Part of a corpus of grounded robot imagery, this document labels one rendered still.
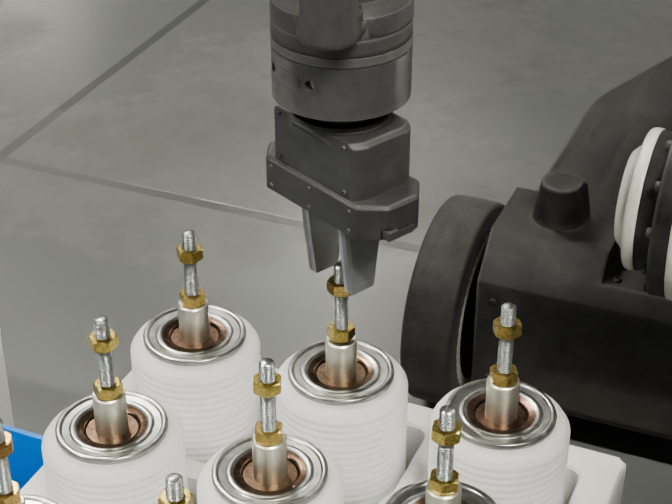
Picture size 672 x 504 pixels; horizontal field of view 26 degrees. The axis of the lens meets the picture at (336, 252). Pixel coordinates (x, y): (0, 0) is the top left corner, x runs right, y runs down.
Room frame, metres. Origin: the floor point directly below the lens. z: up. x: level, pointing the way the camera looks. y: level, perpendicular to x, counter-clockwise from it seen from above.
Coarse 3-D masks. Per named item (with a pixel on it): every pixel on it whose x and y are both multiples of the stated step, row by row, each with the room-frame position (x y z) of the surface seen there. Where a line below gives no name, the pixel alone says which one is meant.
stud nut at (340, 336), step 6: (330, 324) 0.84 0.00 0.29; (348, 324) 0.84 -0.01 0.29; (330, 330) 0.83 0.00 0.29; (336, 330) 0.83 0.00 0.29; (342, 330) 0.83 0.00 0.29; (348, 330) 0.83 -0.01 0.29; (354, 330) 0.83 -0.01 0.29; (330, 336) 0.83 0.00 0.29; (336, 336) 0.83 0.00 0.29; (342, 336) 0.83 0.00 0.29; (348, 336) 0.83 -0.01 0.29; (342, 342) 0.83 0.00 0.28
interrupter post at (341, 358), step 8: (328, 344) 0.83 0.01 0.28; (336, 344) 0.83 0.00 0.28; (344, 344) 0.83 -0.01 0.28; (352, 344) 0.83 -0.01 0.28; (328, 352) 0.83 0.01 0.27; (336, 352) 0.82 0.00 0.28; (344, 352) 0.82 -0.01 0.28; (352, 352) 0.83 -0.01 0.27; (328, 360) 0.83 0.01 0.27; (336, 360) 0.82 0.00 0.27; (344, 360) 0.82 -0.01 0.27; (352, 360) 0.83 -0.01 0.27; (328, 368) 0.83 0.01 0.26; (336, 368) 0.82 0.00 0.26; (344, 368) 0.82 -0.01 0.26; (352, 368) 0.83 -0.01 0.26; (328, 376) 0.83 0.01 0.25; (336, 376) 0.82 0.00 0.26; (344, 376) 0.82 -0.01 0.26; (352, 376) 0.83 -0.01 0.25
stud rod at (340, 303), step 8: (336, 264) 0.83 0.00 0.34; (336, 272) 0.83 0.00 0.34; (336, 280) 0.83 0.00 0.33; (336, 304) 0.83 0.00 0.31; (344, 304) 0.83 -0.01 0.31; (336, 312) 0.83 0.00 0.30; (344, 312) 0.83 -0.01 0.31; (336, 320) 0.83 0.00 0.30; (344, 320) 0.83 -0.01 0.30; (336, 328) 0.83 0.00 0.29; (344, 328) 0.83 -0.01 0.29
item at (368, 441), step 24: (288, 360) 0.85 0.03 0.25; (288, 384) 0.82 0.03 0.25; (288, 408) 0.80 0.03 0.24; (312, 408) 0.80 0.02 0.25; (336, 408) 0.80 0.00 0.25; (360, 408) 0.80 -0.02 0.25; (384, 408) 0.80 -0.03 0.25; (288, 432) 0.81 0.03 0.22; (312, 432) 0.79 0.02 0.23; (336, 432) 0.79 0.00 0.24; (360, 432) 0.79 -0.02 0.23; (384, 432) 0.80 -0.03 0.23; (336, 456) 0.79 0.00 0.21; (360, 456) 0.79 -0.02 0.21; (384, 456) 0.80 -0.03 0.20; (360, 480) 0.79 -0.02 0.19; (384, 480) 0.80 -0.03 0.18
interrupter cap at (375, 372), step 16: (304, 352) 0.86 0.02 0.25; (320, 352) 0.86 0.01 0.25; (368, 352) 0.86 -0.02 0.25; (384, 352) 0.85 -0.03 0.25; (288, 368) 0.84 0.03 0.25; (304, 368) 0.84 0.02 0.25; (320, 368) 0.84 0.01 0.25; (368, 368) 0.84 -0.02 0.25; (384, 368) 0.84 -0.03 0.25; (304, 384) 0.82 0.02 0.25; (320, 384) 0.82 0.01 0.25; (336, 384) 0.82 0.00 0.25; (352, 384) 0.82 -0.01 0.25; (368, 384) 0.82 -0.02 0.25; (384, 384) 0.82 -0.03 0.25; (320, 400) 0.80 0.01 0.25; (336, 400) 0.80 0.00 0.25; (352, 400) 0.80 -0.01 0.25; (368, 400) 0.80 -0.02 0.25
